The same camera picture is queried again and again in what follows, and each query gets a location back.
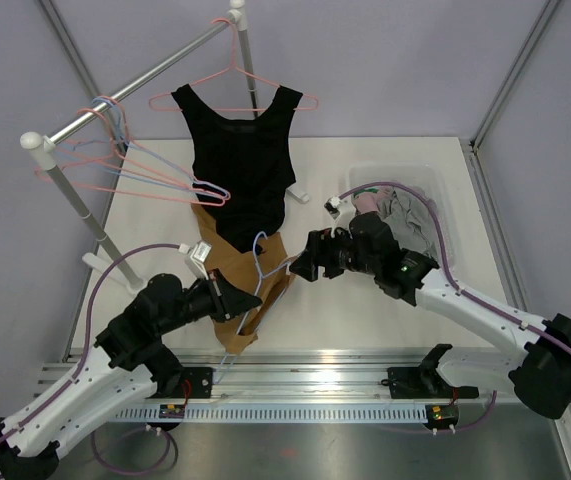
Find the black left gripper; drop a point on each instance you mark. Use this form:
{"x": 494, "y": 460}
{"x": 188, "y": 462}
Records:
{"x": 228, "y": 301}

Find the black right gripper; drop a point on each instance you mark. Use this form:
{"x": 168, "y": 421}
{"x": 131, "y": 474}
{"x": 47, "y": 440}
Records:
{"x": 323, "y": 246}

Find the brown tank top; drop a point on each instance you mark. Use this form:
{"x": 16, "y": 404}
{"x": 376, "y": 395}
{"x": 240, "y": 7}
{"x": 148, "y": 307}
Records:
{"x": 220, "y": 247}

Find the mauve pink tank top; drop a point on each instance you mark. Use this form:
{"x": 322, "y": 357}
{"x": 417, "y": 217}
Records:
{"x": 368, "y": 202}

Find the green tank top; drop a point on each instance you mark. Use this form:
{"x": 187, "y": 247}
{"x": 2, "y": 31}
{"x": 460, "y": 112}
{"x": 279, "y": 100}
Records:
{"x": 372, "y": 190}

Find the grey tank top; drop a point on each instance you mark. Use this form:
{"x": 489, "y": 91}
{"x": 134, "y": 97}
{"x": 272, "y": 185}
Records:
{"x": 409, "y": 220}

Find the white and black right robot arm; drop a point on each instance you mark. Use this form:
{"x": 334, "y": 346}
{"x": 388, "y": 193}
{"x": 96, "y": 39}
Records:
{"x": 533, "y": 356}

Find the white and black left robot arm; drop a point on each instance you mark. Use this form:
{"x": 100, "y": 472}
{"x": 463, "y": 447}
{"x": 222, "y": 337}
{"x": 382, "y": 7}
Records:
{"x": 127, "y": 362}

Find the black tank top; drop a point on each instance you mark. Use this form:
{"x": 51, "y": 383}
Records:
{"x": 248, "y": 158}

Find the pink hanger under black top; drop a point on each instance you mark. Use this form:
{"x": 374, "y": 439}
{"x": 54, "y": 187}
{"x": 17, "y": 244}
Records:
{"x": 240, "y": 65}

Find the metal clothes rack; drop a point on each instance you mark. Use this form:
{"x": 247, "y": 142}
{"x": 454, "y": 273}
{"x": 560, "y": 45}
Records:
{"x": 41, "y": 148}

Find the white plastic basket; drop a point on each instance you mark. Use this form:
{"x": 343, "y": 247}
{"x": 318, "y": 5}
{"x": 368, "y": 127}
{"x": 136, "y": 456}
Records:
{"x": 422, "y": 181}

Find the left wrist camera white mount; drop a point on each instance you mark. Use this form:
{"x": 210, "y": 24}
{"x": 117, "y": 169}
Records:
{"x": 195, "y": 257}

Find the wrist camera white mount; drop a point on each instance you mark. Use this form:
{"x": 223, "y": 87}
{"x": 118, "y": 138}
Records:
{"x": 341, "y": 211}
{"x": 195, "y": 257}

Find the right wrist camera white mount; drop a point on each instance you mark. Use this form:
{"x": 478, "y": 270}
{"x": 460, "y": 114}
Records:
{"x": 341, "y": 211}

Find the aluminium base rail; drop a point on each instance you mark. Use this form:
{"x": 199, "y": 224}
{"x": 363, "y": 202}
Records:
{"x": 333, "y": 376}

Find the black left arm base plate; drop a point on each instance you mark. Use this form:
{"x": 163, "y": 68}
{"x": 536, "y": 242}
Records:
{"x": 196, "y": 381}

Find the white slotted cable duct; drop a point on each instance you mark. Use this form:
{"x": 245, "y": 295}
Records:
{"x": 257, "y": 413}

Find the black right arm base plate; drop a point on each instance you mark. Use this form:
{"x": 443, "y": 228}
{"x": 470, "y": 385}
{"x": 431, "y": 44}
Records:
{"x": 417, "y": 383}

